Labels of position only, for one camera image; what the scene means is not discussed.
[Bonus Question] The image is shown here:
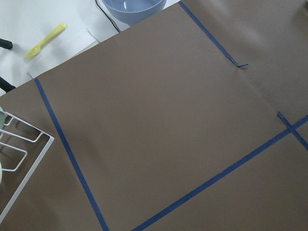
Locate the green cup in rack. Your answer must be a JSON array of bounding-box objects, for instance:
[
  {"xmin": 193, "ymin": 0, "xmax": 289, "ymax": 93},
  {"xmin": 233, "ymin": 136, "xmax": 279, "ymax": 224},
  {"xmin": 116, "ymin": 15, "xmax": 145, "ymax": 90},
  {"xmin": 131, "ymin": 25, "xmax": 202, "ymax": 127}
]
[{"xmin": 0, "ymin": 107, "xmax": 6, "ymax": 130}]

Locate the blue bowl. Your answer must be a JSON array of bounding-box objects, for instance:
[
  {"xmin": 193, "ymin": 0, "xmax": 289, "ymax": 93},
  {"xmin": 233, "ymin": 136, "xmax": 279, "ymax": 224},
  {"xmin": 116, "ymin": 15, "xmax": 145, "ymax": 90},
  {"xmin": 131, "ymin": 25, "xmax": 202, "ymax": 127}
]
[{"xmin": 102, "ymin": 0, "xmax": 167, "ymax": 26}]

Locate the yellow plastic fork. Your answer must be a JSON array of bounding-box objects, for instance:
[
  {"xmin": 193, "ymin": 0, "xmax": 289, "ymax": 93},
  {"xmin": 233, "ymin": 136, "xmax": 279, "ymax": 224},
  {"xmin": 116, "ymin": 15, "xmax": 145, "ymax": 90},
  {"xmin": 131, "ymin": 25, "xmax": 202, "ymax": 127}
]
[{"xmin": 24, "ymin": 23, "xmax": 67, "ymax": 58}]

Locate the black tripod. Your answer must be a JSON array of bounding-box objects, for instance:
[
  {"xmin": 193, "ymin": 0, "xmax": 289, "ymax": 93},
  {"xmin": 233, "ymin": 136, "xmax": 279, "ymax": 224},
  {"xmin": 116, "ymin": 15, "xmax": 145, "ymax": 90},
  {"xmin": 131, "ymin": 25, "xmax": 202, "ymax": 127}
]
[{"xmin": 0, "ymin": 38, "xmax": 16, "ymax": 93}]

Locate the white wire cup rack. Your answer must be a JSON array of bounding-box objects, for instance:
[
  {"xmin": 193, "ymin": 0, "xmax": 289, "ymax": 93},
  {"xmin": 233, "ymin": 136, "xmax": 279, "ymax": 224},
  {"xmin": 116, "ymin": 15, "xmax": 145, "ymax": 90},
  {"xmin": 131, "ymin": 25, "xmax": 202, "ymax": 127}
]
[{"xmin": 0, "ymin": 111, "xmax": 54, "ymax": 221}]

